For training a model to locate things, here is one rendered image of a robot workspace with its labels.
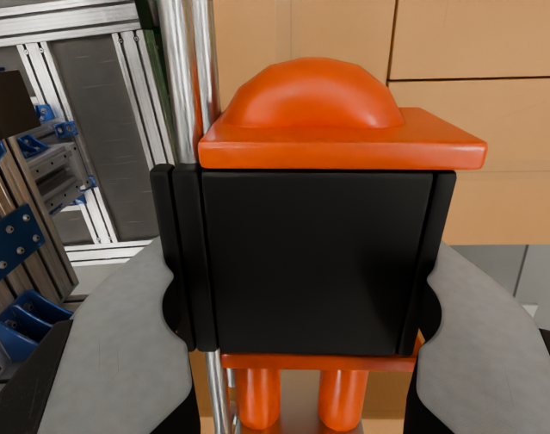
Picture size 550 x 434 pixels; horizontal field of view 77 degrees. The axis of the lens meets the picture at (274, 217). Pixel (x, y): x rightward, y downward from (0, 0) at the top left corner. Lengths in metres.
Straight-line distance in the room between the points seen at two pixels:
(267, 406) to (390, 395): 0.31
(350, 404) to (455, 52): 0.75
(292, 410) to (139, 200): 1.17
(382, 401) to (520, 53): 0.71
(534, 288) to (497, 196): 1.10
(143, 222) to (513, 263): 1.58
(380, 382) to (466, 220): 0.59
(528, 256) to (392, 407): 1.51
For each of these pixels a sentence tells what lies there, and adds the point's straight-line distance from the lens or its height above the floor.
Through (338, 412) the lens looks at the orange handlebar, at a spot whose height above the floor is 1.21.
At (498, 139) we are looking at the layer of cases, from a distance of 0.92.
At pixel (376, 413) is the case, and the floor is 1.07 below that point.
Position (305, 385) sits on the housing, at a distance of 0.21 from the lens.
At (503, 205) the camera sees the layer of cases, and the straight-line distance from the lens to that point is 1.00.
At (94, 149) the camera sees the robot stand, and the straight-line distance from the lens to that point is 1.31.
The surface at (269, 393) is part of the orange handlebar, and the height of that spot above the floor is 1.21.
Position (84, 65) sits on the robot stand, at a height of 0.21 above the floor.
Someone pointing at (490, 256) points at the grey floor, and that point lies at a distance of 1.82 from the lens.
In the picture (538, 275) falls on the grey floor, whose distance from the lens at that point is 2.00.
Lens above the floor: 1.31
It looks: 63 degrees down
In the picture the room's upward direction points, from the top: 177 degrees counter-clockwise
